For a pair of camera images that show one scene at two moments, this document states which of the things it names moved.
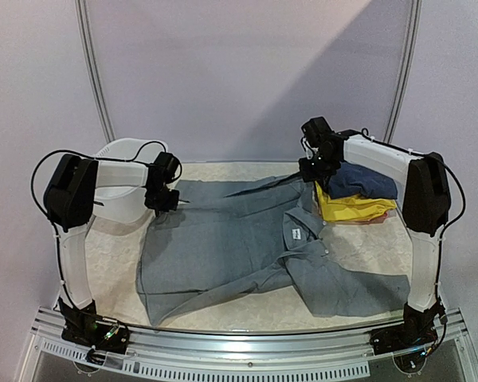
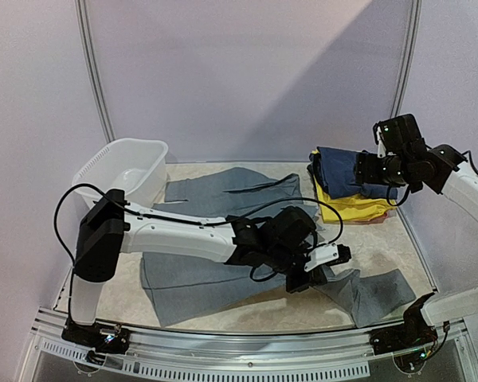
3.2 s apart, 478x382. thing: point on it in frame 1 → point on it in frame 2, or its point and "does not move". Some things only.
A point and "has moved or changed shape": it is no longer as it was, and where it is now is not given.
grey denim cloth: (240, 235) has moved or changed shape
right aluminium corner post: (408, 71) does not move
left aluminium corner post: (81, 15) does not move
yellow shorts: (354, 208) does not move
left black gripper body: (160, 199) → (295, 286)
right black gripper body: (310, 171) → (366, 169)
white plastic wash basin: (121, 180) does not move
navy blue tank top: (350, 179) does not move
